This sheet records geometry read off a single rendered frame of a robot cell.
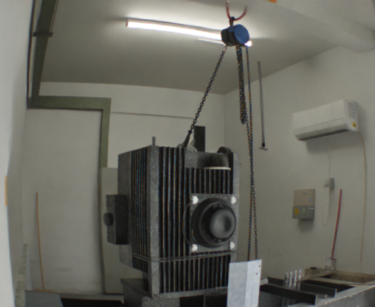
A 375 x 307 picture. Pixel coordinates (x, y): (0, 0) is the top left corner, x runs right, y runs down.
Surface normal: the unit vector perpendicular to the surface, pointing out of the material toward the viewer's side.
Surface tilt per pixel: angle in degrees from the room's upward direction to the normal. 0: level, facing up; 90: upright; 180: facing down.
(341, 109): 90
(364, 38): 90
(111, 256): 90
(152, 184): 90
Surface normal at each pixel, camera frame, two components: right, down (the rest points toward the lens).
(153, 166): 0.51, -0.08
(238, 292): 0.26, -0.09
